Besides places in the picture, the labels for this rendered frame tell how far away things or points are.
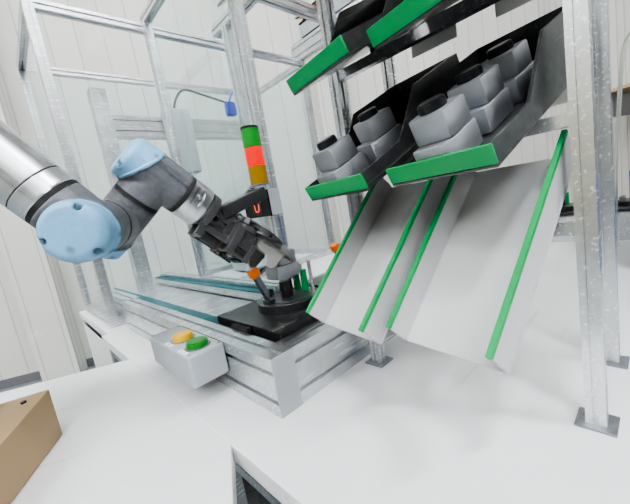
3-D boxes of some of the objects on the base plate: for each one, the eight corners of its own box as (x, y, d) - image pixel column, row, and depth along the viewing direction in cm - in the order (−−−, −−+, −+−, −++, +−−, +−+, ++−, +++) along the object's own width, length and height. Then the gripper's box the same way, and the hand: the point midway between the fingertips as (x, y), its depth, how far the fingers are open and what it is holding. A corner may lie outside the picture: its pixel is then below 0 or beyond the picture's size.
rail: (282, 419, 52) (269, 354, 50) (128, 328, 116) (121, 299, 115) (308, 400, 55) (296, 340, 54) (145, 323, 120) (137, 294, 119)
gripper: (177, 233, 63) (257, 284, 76) (204, 230, 55) (290, 288, 67) (199, 198, 66) (272, 252, 79) (228, 189, 58) (306, 252, 70)
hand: (282, 254), depth 73 cm, fingers closed on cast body, 5 cm apart
